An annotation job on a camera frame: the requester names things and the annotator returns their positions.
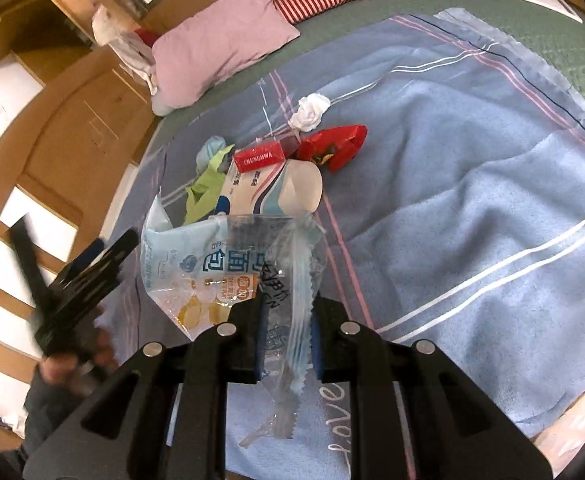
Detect white crumpled tissue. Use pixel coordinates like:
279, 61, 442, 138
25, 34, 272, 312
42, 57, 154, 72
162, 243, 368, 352
288, 93, 331, 132

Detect white paper cup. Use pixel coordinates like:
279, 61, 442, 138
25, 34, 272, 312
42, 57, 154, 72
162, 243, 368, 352
254, 160, 323, 216

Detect green mattress sheet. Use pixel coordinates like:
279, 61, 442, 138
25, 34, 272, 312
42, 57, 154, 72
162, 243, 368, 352
151, 0, 585, 126

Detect white blue food package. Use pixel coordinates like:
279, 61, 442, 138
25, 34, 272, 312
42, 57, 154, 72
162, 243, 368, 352
213, 162, 285, 216

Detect red snack wrapper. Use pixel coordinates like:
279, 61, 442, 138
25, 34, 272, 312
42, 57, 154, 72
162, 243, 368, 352
295, 125, 367, 172

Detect pink pillow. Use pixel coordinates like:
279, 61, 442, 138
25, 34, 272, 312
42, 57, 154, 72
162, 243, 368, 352
152, 0, 300, 115

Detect person's left hand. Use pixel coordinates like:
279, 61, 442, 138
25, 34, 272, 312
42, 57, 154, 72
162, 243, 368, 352
38, 328, 118, 398

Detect blue striped blanket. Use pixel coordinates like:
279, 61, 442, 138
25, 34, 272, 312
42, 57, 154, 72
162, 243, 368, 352
97, 6, 585, 480

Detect wooden bed frame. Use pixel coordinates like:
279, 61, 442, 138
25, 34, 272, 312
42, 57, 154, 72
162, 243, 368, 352
0, 0, 585, 386

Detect light green wrapper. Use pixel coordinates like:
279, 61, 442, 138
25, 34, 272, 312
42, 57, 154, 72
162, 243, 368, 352
183, 144, 235, 226

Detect red cigarette box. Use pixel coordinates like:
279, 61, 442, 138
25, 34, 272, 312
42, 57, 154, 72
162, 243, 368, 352
233, 141, 286, 174

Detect blue crumpled wrapper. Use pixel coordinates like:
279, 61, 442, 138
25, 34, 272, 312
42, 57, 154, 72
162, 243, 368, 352
196, 136, 226, 174

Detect white plush toy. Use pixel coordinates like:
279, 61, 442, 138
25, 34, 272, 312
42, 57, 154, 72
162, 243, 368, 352
92, 6, 158, 96

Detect clear blue bread wrapper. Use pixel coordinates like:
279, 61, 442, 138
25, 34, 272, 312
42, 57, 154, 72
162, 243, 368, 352
140, 200, 326, 446

